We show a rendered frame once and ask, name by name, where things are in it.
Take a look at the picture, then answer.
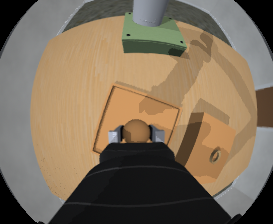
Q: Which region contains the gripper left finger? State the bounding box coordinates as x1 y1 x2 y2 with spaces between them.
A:
108 125 124 144

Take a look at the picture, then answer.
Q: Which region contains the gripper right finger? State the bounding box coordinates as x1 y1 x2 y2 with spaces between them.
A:
148 125 165 143

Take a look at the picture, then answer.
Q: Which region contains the tan ball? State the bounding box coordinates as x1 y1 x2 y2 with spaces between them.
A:
122 119 150 143

